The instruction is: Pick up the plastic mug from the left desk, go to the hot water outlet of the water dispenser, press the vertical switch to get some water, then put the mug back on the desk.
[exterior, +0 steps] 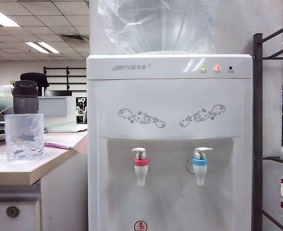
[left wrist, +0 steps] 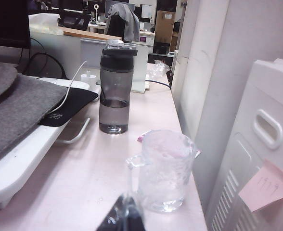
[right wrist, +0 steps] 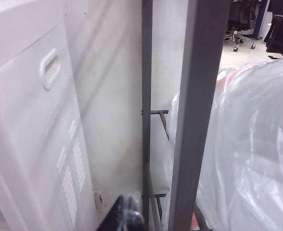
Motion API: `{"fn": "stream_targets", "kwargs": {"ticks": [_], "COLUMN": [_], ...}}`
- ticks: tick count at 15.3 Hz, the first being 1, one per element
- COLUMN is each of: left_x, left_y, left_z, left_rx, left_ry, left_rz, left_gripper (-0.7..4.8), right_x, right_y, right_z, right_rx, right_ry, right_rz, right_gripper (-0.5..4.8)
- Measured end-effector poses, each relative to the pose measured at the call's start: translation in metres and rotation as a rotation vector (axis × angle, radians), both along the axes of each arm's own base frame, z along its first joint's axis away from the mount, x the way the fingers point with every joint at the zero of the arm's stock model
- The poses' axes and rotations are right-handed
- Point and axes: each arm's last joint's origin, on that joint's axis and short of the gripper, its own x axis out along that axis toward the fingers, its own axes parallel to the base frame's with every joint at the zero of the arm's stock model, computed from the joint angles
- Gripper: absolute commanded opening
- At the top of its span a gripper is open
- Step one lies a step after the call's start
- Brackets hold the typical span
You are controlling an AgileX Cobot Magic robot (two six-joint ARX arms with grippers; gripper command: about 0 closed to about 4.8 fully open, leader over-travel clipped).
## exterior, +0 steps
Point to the clear plastic mug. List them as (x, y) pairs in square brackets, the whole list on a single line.
[(23, 134)]

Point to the white water dispenser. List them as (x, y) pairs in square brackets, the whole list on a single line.
[(168, 101)]

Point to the red hot water tap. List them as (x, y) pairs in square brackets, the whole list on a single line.
[(141, 168)]

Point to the blue cold water tap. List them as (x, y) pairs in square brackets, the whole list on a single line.
[(200, 168)]

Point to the white desk partition box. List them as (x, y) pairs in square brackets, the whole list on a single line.
[(57, 122)]

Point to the clear plastic-wrapped water jug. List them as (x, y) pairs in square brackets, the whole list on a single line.
[(156, 29)]

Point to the pink paper sheet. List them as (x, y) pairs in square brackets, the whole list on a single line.
[(59, 145)]

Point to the ceiling air vent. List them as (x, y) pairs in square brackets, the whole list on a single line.
[(73, 37)]

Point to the black office chair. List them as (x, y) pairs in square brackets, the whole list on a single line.
[(35, 78)]

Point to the black metal rack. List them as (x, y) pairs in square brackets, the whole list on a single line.
[(257, 120)]

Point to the grey bottle with black lid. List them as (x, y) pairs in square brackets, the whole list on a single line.
[(26, 103)]

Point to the ceiling fluorescent light panel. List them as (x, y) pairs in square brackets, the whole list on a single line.
[(2, 16), (41, 47)]

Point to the white drawer cabinet with lock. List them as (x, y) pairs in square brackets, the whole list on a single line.
[(11, 221)]

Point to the black background shelf frame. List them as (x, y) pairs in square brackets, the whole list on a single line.
[(67, 68)]

